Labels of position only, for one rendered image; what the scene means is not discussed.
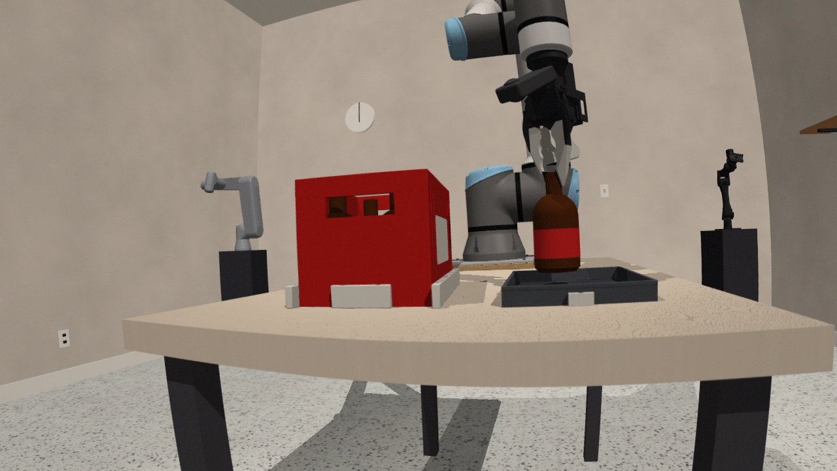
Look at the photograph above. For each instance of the brown bottle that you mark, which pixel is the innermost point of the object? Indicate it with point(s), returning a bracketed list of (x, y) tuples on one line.
[(556, 230), (370, 207), (338, 207), (391, 211)]

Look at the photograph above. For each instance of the red box with cut-out openings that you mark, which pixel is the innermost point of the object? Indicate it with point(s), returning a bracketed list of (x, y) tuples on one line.
[(409, 250)]

